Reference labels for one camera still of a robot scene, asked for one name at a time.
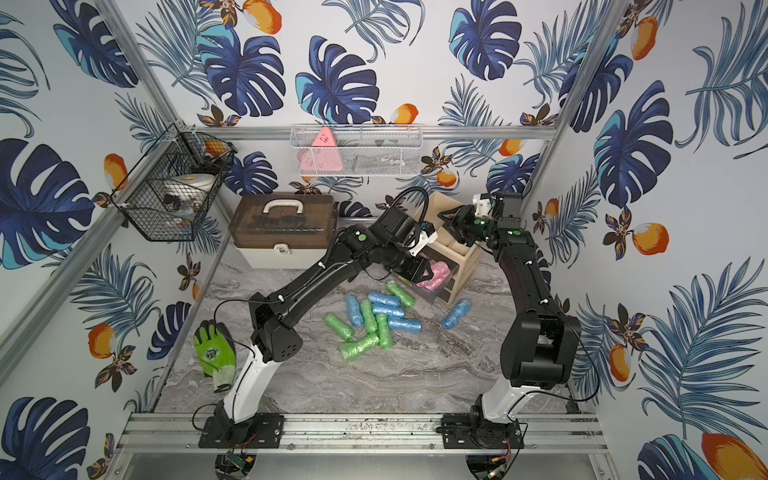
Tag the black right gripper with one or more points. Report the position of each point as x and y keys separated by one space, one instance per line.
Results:
x=461 y=220

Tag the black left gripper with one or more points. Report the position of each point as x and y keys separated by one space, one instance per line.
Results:
x=417 y=266

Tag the pink roll bottom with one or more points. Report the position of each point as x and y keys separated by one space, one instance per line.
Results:
x=440 y=273

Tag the beige drawer organizer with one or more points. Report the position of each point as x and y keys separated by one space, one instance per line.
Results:
x=462 y=260

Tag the green roll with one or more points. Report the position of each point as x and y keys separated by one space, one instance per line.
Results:
x=369 y=318
x=384 y=334
x=344 y=331
x=406 y=299
x=353 y=350

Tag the clear top drawer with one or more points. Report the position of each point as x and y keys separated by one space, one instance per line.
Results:
x=444 y=292

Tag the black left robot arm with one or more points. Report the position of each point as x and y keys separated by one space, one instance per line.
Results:
x=276 y=339

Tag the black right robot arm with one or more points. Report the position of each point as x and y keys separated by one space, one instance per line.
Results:
x=539 y=349

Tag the blue roll top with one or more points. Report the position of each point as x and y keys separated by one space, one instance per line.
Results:
x=383 y=299

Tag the blue roll middle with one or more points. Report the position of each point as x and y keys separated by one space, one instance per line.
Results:
x=390 y=311

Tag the blue roll lower right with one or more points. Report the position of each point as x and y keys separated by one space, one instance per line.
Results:
x=407 y=325

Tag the blue roll left upright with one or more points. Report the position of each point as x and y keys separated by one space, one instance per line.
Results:
x=353 y=311

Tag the pink triangle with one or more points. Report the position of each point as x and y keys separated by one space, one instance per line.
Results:
x=322 y=156

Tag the brown lidded storage box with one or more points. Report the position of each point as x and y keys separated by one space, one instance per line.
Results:
x=283 y=230

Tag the green work glove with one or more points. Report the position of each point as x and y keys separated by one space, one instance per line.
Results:
x=216 y=353

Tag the white tape roll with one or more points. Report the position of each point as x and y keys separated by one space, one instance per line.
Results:
x=189 y=185

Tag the clear wall tray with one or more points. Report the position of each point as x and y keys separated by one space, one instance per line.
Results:
x=368 y=150

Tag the black wire basket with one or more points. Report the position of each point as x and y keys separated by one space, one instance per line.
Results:
x=142 y=198

